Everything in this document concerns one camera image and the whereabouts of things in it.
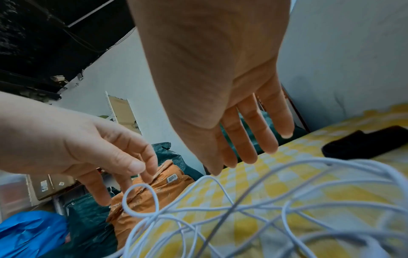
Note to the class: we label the person's left hand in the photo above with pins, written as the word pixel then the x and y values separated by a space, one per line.
pixel 63 146

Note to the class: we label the person's right hand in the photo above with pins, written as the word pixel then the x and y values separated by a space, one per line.
pixel 207 75

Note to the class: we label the flat cardboard box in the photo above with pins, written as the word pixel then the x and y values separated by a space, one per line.
pixel 47 186

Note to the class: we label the white metal shelf rack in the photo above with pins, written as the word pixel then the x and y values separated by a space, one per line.
pixel 122 113

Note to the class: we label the translucent plastic bin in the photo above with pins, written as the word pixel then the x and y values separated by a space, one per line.
pixel 14 199

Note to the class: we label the dark green woven sack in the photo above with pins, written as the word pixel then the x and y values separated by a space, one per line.
pixel 86 226

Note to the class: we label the tall crumpled green sack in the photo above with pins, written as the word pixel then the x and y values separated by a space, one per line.
pixel 172 156

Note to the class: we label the blue plastic bag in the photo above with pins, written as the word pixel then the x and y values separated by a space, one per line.
pixel 28 234

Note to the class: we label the yellow checkered tablecloth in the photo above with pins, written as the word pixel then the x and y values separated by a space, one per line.
pixel 287 151

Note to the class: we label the orange woven sack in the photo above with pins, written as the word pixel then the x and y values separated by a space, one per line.
pixel 172 191

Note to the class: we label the large grey board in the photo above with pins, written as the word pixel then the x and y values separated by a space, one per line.
pixel 344 63

